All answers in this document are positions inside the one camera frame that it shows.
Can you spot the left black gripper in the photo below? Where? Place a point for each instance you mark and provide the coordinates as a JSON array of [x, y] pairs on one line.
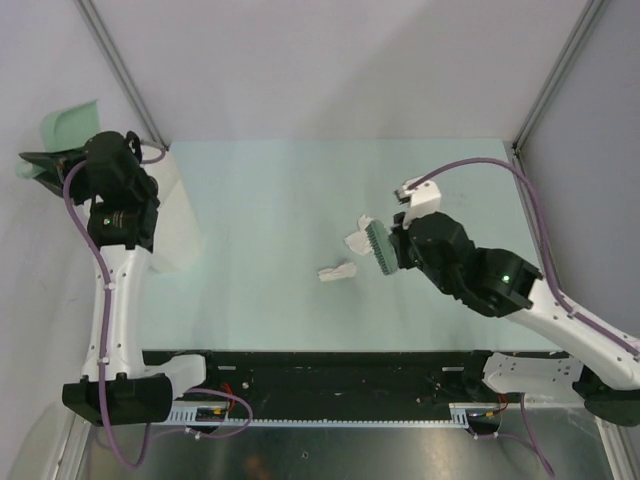
[[61, 163]]

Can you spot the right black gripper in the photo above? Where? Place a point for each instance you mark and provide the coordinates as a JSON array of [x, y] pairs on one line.
[[399, 237]]

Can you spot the green hand brush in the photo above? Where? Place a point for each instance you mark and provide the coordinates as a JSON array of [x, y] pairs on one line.
[[381, 246]]

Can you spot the paper scrap mid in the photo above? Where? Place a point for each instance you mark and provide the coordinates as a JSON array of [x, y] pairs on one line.
[[358, 241]]

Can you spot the green plastic dustpan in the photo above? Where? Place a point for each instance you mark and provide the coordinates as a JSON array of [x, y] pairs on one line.
[[63, 129]]

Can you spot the paper scrap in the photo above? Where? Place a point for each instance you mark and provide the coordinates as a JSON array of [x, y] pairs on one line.
[[343, 271]]

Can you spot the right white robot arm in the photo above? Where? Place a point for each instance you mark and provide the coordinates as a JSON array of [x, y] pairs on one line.
[[497, 283]]

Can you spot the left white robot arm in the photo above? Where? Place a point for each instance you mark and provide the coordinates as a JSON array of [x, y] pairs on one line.
[[115, 203]]

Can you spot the white translucent waste bin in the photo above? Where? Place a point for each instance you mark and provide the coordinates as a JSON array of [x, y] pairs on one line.
[[177, 239]]

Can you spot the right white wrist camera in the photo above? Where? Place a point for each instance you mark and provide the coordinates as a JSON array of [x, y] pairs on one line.
[[421, 198]]

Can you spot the left aluminium frame post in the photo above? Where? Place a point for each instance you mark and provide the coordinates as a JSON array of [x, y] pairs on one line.
[[104, 41]]

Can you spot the aluminium frame post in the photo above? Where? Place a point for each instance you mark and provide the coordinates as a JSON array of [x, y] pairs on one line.
[[570, 52], [104, 41]]

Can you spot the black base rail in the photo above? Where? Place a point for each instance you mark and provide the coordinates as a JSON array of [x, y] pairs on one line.
[[348, 386]]

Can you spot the grey slotted cable duct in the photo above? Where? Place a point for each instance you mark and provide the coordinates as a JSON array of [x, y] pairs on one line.
[[183, 416]]

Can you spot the right aluminium frame post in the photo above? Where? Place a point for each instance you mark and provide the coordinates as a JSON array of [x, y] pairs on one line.
[[570, 52]]

